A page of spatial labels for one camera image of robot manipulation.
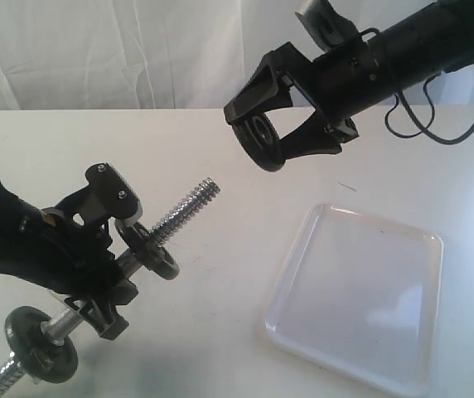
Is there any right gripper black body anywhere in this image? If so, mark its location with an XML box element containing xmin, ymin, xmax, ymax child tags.
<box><xmin>280</xmin><ymin>36</ymin><xmax>387</xmax><ymax>144</ymax></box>

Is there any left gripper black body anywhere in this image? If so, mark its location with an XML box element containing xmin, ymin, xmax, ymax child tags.
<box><xmin>17</xmin><ymin>208</ymin><xmax>123</xmax><ymax>299</ymax></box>

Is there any chrome threaded dumbbell bar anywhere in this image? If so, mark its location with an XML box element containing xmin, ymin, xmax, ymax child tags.
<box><xmin>0</xmin><ymin>178</ymin><xmax>220</xmax><ymax>397</ymax></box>

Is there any black weight plate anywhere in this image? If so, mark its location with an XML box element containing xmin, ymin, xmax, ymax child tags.
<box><xmin>232</xmin><ymin>114</ymin><xmax>285</xmax><ymax>172</ymax></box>

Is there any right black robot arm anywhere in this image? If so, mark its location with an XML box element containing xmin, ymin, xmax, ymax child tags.
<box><xmin>224</xmin><ymin>1</ymin><xmax>474</xmax><ymax>172</ymax></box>

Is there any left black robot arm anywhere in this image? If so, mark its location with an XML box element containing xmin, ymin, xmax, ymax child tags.
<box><xmin>0</xmin><ymin>163</ymin><xmax>143</xmax><ymax>340</ymax></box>

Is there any white plastic tray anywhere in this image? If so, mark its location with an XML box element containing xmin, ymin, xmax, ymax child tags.
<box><xmin>264</xmin><ymin>203</ymin><xmax>444</xmax><ymax>397</ymax></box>

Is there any white backdrop curtain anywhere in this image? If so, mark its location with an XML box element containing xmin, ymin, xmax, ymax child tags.
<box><xmin>0</xmin><ymin>0</ymin><xmax>474</xmax><ymax>112</ymax></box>

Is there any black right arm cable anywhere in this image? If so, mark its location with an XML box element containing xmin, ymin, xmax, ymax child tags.
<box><xmin>384</xmin><ymin>66</ymin><xmax>474</xmax><ymax>146</ymax></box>

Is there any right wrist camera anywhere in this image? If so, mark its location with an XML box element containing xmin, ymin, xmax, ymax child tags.
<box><xmin>295</xmin><ymin>0</ymin><xmax>359</xmax><ymax>52</ymax></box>

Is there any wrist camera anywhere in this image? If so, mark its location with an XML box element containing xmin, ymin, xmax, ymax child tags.
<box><xmin>56</xmin><ymin>163</ymin><xmax>143</xmax><ymax>227</ymax></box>
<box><xmin>295</xmin><ymin>0</ymin><xmax>359</xmax><ymax>52</ymax></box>

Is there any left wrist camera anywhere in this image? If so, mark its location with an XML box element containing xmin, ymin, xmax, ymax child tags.
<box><xmin>56</xmin><ymin>163</ymin><xmax>143</xmax><ymax>227</ymax></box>

